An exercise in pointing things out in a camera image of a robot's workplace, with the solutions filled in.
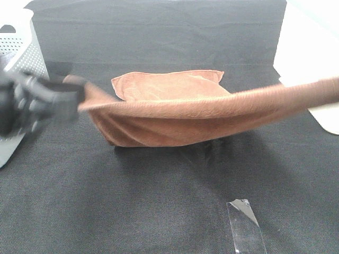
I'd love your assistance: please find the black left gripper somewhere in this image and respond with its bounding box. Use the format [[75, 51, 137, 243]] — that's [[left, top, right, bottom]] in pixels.
[[1, 70, 85, 138]]

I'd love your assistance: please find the brown towel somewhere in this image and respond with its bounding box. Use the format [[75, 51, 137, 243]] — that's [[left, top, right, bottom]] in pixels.
[[64, 70, 338, 147]]

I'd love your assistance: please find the white perforated laundry basket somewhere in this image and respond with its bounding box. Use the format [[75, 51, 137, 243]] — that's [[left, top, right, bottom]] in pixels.
[[1, 7, 49, 166]]

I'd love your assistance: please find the black table cloth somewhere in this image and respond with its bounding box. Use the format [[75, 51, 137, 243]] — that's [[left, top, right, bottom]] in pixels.
[[1, 1, 338, 253]]

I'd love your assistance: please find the clear tape strip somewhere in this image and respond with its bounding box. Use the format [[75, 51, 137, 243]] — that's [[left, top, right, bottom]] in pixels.
[[226, 199, 267, 254]]

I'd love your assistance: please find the white plastic storage bin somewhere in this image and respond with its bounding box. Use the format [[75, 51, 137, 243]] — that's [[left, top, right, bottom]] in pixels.
[[273, 0, 339, 135]]

